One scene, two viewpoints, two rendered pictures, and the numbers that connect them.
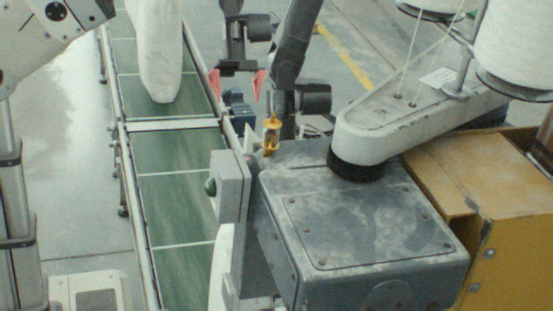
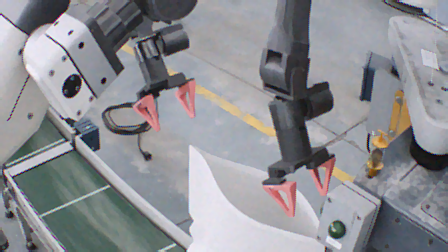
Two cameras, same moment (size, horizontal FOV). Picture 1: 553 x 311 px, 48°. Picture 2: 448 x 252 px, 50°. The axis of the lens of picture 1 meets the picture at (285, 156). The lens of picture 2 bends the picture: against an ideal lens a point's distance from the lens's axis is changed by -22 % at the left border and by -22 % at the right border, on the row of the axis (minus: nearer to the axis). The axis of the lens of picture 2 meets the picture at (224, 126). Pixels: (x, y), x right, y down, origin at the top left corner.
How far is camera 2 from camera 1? 0.56 m
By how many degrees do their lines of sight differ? 19
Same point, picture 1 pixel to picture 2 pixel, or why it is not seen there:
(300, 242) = not seen: outside the picture
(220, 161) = (346, 200)
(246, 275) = not seen: outside the picture
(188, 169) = (74, 199)
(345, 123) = (435, 121)
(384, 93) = (423, 83)
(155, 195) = (64, 231)
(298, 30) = (300, 34)
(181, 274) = not seen: outside the picture
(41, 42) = (25, 125)
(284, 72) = (298, 80)
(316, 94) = (319, 94)
